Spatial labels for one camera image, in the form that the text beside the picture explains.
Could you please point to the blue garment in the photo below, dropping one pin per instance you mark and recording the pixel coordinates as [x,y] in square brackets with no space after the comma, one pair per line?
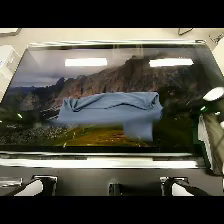
[113,113]

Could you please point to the silver frame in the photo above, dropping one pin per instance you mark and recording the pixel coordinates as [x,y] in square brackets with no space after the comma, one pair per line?
[100,163]

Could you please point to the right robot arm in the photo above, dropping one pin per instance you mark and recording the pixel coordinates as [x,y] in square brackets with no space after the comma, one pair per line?
[181,190]

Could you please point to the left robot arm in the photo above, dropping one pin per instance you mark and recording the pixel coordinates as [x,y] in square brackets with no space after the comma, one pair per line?
[33,189]

